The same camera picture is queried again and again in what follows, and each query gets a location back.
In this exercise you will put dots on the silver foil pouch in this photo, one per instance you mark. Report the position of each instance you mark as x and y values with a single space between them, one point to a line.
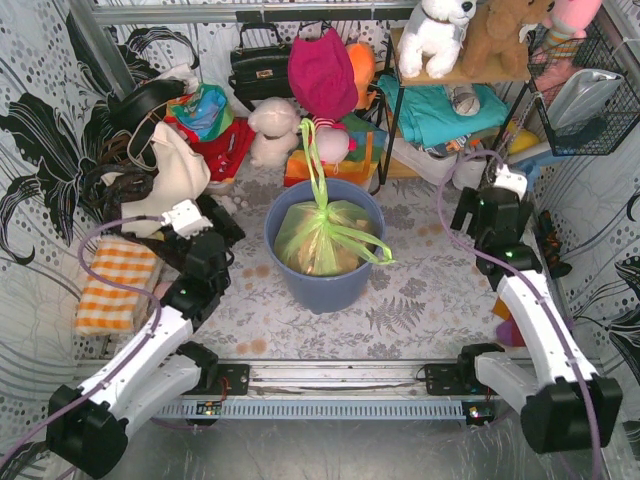
582 96

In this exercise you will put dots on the pink plush toy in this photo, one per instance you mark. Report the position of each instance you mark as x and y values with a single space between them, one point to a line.
566 24

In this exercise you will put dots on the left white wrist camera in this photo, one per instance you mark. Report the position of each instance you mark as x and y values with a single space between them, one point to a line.
186 219

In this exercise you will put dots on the orange plush toy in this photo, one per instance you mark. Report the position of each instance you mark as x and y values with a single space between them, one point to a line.
363 64

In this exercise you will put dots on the white plush dog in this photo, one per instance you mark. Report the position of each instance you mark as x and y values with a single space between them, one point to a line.
433 37

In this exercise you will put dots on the black leather handbag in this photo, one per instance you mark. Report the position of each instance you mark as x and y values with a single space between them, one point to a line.
260 73

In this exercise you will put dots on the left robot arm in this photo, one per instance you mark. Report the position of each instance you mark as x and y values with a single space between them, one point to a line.
90 426

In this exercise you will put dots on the magenta cloth bag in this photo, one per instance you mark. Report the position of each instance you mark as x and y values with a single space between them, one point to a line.
321 76

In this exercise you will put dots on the cream canvas tote bag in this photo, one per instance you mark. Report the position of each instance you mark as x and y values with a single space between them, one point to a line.
182 174

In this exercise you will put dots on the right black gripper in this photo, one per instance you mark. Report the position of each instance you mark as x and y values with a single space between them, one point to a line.
463 217

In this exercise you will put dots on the white plush lamb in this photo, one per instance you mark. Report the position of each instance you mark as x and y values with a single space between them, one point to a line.
275 122

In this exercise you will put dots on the striped colourful sock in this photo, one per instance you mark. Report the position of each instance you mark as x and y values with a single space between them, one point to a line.
507 332

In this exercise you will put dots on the pink white plush doll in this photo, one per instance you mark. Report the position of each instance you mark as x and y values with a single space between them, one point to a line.
332 140

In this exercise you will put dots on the teal folded clothes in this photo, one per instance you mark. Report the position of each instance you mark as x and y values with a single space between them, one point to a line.
427 117

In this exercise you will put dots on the orange checkered cloth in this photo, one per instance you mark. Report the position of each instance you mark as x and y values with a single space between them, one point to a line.
117 307

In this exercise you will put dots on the wooden metal shelf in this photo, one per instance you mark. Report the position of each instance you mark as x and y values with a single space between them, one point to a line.
390 112

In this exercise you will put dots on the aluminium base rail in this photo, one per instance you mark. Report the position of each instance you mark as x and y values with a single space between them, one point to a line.
307 390

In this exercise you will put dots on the green trash bag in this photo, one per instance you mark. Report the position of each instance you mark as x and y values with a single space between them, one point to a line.
324 238

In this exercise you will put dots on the blue trash bin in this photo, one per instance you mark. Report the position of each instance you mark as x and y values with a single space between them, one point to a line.
323 294

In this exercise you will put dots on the black wire basket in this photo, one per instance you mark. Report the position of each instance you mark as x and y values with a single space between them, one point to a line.
603 133

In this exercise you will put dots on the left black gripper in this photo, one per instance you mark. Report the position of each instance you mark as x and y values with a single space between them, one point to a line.
220 222

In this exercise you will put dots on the white sneaker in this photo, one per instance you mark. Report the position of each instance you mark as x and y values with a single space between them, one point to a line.
469 173

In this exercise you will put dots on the rainbow striped bag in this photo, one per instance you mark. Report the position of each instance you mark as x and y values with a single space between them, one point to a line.
360 165

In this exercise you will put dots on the pink cylinder pillow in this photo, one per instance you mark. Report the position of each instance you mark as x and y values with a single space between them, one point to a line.
161 289

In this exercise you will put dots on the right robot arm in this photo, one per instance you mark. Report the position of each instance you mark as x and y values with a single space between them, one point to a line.
564 404

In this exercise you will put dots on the colourful printed bag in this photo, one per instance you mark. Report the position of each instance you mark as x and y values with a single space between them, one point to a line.
202 116

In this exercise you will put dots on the brown teddy bear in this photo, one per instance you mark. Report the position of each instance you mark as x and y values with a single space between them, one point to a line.
499 29

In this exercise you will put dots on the red folded cloth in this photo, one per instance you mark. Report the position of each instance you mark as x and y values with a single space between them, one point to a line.
225 154

